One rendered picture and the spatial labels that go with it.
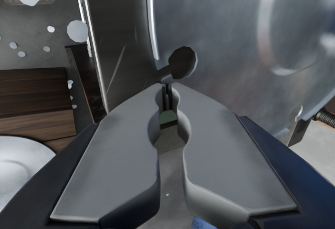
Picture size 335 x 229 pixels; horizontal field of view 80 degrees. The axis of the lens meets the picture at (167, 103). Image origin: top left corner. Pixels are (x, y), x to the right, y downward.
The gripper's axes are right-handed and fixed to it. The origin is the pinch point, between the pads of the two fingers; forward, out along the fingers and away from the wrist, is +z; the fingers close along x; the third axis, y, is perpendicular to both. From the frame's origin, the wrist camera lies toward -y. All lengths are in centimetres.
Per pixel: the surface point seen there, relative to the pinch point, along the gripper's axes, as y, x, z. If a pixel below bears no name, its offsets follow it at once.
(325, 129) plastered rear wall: 89, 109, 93
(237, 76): 1.5, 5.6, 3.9
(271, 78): 2.7, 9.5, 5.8
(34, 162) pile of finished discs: 39, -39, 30
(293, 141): 19.1, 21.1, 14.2
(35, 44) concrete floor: 15, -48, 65
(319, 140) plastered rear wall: 99, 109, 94
